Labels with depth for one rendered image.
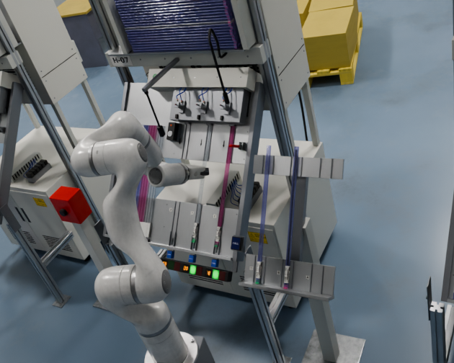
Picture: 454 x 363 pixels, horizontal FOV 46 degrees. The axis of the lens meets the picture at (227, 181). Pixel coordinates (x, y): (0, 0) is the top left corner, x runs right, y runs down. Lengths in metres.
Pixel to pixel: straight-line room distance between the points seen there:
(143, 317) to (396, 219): 1.89
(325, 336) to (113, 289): 1.13
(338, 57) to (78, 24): 3.14
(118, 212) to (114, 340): 1.58
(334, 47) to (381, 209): 1.70
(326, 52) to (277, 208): 2.33
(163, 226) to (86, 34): 4.40
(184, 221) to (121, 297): 0.70
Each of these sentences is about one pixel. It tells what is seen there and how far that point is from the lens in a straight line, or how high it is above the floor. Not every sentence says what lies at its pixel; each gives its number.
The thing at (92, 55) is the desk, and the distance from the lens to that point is 6.58.
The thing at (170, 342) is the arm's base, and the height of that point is 0.83.
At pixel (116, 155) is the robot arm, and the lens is 1.55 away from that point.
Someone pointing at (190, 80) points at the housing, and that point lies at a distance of 2.26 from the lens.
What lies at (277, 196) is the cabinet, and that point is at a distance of 2.53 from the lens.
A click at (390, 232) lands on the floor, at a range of 3.16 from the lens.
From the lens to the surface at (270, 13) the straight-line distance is 2.26.
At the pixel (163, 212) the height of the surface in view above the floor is 0.82.
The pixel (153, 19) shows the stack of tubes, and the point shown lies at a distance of 2.23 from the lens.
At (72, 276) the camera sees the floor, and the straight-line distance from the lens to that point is 3.60.
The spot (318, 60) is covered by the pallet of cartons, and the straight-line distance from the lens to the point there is 4.61.
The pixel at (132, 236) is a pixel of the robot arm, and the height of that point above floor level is 1.22.
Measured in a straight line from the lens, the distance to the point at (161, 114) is 2.41.
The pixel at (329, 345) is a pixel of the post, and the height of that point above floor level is 0.14.
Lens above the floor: 2.17
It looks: 35 degrees down
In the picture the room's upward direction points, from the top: 18 degrees counter-clockwise
